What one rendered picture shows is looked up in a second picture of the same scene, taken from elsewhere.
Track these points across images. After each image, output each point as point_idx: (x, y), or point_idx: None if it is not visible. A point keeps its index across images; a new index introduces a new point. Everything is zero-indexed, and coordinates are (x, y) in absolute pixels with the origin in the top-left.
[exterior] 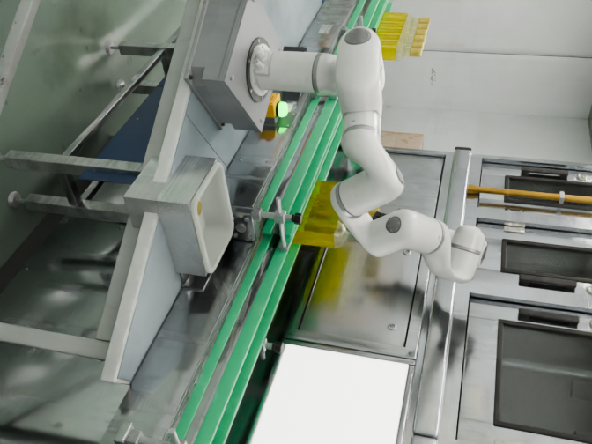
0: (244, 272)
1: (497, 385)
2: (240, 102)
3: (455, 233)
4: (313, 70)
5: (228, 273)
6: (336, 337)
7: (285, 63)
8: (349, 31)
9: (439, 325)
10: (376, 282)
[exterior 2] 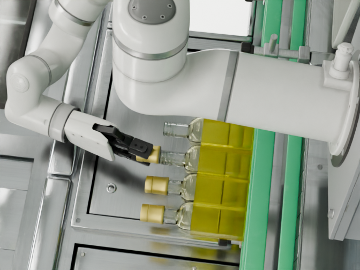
0: (306, 35)
1: (28, 27)
2: (354, 32)
3: (42, 76)
4: (237, 51)
5: (323, 20)
6: (192, 46)
7: (290, 64)
8: (168, 21)
9: (78, 75)
10: (150, 133)
